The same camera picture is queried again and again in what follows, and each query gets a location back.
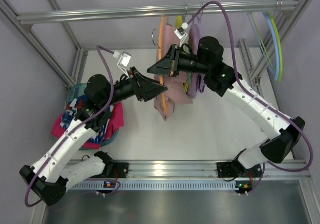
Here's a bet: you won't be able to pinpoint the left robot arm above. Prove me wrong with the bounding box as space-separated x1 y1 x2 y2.
20 67 168 207

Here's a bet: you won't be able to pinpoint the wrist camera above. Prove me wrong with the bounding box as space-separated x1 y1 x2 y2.
174 22 189 47
113 50 132 77

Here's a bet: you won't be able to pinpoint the orange hanger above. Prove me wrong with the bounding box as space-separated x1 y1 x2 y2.
157 16 169 115

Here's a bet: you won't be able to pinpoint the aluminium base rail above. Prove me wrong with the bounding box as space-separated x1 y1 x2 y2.
67 158 311 182

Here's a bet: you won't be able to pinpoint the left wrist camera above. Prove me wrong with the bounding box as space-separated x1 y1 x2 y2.
113 50 132 77

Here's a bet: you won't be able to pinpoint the left frame post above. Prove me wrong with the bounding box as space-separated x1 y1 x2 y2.
0 0 88 86

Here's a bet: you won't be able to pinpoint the frame post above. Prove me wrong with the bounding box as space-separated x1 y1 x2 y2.
0 0 88 86
249 0 312 84

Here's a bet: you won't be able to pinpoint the purple cable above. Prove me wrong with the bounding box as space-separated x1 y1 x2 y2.
24 45 116 207
187 0 315 172

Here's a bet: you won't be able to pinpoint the yellow trousers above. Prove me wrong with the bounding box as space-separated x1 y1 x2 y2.
175 15 189 94

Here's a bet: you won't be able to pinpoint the purple hanger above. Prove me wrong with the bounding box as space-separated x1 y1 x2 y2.
191 10 204 35

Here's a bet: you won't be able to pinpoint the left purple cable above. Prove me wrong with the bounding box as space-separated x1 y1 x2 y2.
24 45 116 207

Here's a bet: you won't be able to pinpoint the pink trousers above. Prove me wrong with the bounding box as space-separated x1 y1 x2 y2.
154 23 193 121

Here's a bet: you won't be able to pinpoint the light blue empty hanger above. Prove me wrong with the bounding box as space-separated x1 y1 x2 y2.
247 0 282 82

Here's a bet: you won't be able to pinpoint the magenta garment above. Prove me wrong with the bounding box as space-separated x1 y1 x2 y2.
51 102 125 150

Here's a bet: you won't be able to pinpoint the blue patterned garment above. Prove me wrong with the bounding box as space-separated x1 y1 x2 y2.
60 95 113 144

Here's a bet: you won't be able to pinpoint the purple trousers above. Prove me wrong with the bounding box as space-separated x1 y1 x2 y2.
187 24 206 99

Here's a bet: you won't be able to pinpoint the teal laundry basket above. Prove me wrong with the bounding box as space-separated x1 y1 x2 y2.
66 83 121 150

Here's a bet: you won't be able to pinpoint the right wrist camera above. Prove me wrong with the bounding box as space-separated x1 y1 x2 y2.
174 22 189 47

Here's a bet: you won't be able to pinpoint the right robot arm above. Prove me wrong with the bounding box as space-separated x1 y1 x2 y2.
147 36 306 177

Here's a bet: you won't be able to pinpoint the grey slotted cable duct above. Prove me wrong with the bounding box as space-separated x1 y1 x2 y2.
71 180 250 191

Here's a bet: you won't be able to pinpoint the right frame post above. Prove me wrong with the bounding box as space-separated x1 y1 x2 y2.
249 0 312 84

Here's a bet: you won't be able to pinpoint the aluminium hanging rail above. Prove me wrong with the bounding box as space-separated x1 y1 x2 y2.
16 0 299 24

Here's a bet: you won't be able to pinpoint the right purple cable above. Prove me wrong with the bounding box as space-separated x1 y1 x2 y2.
187 0 315 172

